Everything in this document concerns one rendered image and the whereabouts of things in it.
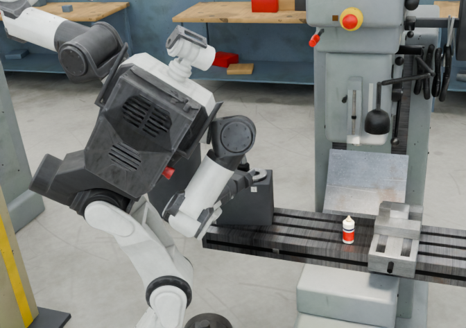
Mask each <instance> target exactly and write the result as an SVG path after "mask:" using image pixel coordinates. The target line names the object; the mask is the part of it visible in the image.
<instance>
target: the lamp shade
mask: <svg viewBox="0 0 466 328"><path fill-rule="evenodd" d="M364 130H365V131H366V132H367V133H369V134H371V135H384V134H387V133H389V132H390V118H389V116H388V113H387V112H386V111H384V110H382V109H380V110H379V111H377V110H375V109H373V110H371V111H369V112H368V113H367V116H366V118H365V124H364Z"/></svg>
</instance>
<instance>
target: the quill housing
mask: <svg viewBox="0 0 466 328"><path fill-rule="evenodd" d="M394 67H395V54H379V53H326V77H325V135H326V138H327V139H328V140H329V141H332V142H339V143H347V105H348V80H349V79H350V77H362V78H363V97H362V117H361V140H360V143H359V144H366V145H375V146H380V145H383V144H384V143H385V142H386V140H387V138H388V133H387V134H384V135H371V134H369V133H367V132H366V131H365V130H364V124H365V118H366V116H367V113H368V112H369V111H371V110H373V109H376V93H377V83H378V82H382V81H383V80H392V79H394ZM346 94H347V101H346V103H343V102H342V99H343V97H344V96H345V95H346ZM391 98H392V84H390V85H384V86H383V85H381V107H380V108H381V109H382V110H384V111H386V112H387V113H388V116H389V118H390V122H391V117H392V114H391V113H392V100H391Z"/></svg>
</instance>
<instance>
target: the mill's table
mask: <svg viewBox="0 0 466 328"><path fill-rule="evenodd" d="M347 217H348V216H342V215H336V214H325V213H319V212H308V211H302V210H296V209H284V208H279V207H274V214H273V221H272V225H271V226H265V225H218V224H216V220H215V221H214V222H213V223H212V224H211V225H210V228H209V229H208V230H207V232H206V234H205V235H204V237H203V238H202V247H203V248H207V249H212V250H221V251H226V252H235V253H240V254H248V255H254V256H258V257H268V258H272V259H281V260H286V261H294V262H300V263H305V264H313V265H319V266H327V267H332V268H341V269H345V270H355V271H359V272H365V273H373V274H378V275H387V276H392V277H401V278H406V279H414V280H419V281H424V282H433V283H438V284H446V285H452V286H460V287H465V288H466V230H458V229H452V228H445V227H435V226H428V225H422V228H421V233H420V242H419V248H418V253H417V262H416V267H415V276H414V278H412V277H404V276H399V275H392V274H388V273H380V272H376V271H371V270H368V254H369V251H370V246H371V243H372V239H373V236H374V223H375V220H376V219H371V218H359V217H353V216H350V218H351V219H352V220H353V221H354V242H353V243H344V242H343V221H344V220H345V219H346V218H347Z"/></svg>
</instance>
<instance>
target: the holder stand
mask: <svg viewBox="0 0 466 328"><path fill-rule="evenodd" d="M252 169H255V174H254V175H253V176H252V177H253V179H254V184H253V185H251V186H250V187H248V188H247V189H243V190H242V191H241V192H239V193H236V195H235V197H233V199H231V200H230V201H228V202H227V203H226V204H224V205H223V206H222V207H220V208H221V209H222V214H221V215H220V216H219V217H218V218H217V219H216V224H218V225H265V226H271V225H272V221H273V214H274V194H273V170H272V169H261V168H252ZM250 170H251V169H250Z"/></svg>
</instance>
